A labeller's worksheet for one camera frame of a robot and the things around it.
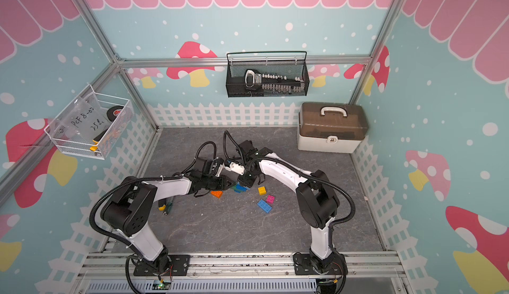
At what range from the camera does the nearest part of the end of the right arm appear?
0.65 m

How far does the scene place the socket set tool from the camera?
889 millimetres

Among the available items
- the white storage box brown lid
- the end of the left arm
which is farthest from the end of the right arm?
the white storage box brown lid

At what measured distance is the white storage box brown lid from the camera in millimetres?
964

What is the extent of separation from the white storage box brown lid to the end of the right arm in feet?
1.19

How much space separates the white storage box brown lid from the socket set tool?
15 cm

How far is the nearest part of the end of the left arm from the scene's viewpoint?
0.77 metres

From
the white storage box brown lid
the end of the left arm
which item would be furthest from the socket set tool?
the end of the left arm

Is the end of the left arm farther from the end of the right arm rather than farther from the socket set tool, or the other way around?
the socket set tool
